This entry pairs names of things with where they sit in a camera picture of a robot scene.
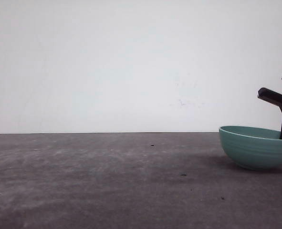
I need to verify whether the teal ceramic bowl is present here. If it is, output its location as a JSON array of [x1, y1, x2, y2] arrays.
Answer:
[[219, 125, 282, 170]]

